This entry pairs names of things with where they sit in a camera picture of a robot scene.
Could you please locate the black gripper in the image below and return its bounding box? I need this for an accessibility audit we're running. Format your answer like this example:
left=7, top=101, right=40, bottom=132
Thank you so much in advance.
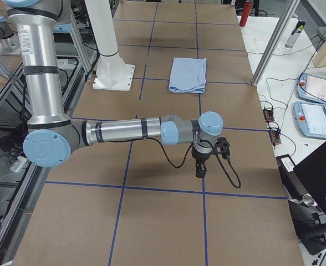
left=192, top=137, right=230, bottom=178

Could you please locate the light blue t-shirt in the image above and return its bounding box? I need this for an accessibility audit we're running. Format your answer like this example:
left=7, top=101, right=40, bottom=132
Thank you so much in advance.
left=169, top=58, right=207, bottom=94

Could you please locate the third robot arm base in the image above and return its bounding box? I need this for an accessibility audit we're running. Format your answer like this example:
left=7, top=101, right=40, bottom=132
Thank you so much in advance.
left=0, top=16, right=21, bottom=55

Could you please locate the small electronics board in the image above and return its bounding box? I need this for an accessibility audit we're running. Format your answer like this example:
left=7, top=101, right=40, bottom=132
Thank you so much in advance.
left=263, top=108, right=282, bottom=147

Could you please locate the near teach pendant tablet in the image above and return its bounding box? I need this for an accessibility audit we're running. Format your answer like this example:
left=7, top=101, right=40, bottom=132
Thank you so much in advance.
left=293, top=101, right=326, bottom=140

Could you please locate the teach pendant tablet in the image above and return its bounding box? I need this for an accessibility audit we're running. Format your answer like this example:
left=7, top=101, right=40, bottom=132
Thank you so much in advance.
left=297, top=73, right=326, bottom=104
left=293, top=101, right=326, bottom=140

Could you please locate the far teach pendant tablet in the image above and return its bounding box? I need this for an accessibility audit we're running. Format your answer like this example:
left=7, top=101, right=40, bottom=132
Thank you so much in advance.
left=297, top=73, right=326, bottom=104

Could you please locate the red cylinder bottle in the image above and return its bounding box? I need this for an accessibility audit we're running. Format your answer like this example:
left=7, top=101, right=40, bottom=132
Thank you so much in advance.
left=240, top=0, right=253, bottom=27

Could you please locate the clear water bottle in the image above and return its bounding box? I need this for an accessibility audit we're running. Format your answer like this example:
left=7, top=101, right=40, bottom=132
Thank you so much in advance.
left=284, top=20, right=306, bottom=49

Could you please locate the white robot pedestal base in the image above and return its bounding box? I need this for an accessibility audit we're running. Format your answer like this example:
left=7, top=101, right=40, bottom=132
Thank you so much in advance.
left=85, top=0, right=135, bottom=91

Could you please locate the aluminium frame rack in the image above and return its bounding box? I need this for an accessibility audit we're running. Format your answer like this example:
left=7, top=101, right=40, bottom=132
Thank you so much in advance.
left=0, top=30, right=97, bottom=266

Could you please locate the aluminium frame post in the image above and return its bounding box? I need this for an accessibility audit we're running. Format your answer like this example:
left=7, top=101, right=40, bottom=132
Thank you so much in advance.
left=251, top=0, right=300, bottom=86

